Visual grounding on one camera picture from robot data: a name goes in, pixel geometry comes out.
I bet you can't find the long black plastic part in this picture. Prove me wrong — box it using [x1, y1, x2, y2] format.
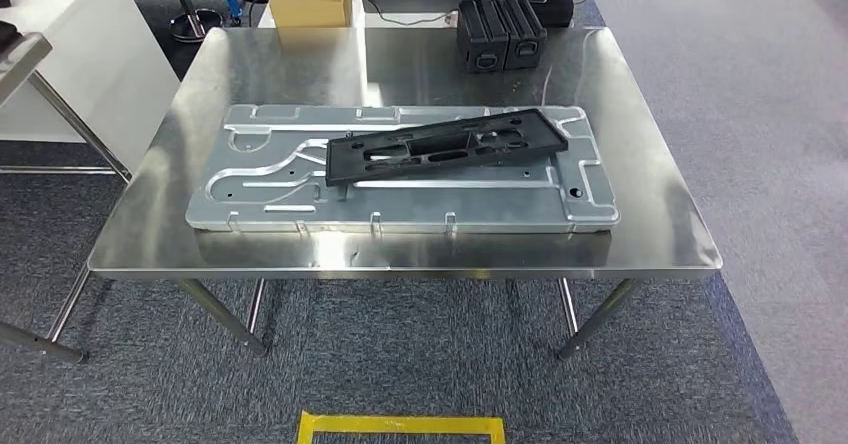
[323, 107, 570, 188]

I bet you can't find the stainless steel workbench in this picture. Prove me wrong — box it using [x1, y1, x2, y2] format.
[87, 26, 725, 363]

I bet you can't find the stamped grey metal plate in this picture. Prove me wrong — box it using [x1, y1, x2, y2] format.
[184, 103, 623, 236]

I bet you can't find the white cabinet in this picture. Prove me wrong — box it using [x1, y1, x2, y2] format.
[0, 0, 182, 179]

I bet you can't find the stainless steel table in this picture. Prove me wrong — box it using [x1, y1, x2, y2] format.
[0, 32, 134, 367]

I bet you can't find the black power cable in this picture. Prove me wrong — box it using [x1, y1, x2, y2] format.
[345, 0, 460, 30]

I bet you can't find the black stanchion post with base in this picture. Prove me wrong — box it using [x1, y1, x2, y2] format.
[162, 0, 228, 45]

